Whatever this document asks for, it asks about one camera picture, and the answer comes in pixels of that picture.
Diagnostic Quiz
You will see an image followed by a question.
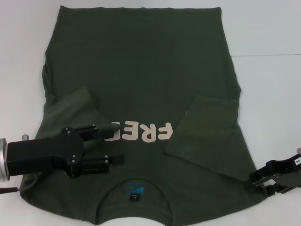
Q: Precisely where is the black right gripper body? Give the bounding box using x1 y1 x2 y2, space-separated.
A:
264 150 301 195

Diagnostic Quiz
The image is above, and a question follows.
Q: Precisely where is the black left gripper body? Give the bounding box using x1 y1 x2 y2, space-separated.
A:
6 127 85 179

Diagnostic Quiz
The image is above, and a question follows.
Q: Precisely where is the dark green printed t-shirt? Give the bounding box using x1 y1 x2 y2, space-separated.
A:
20 5 270 226

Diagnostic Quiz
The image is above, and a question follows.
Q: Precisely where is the left gripper cable with plugs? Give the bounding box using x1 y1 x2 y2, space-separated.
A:
0 173 42 195

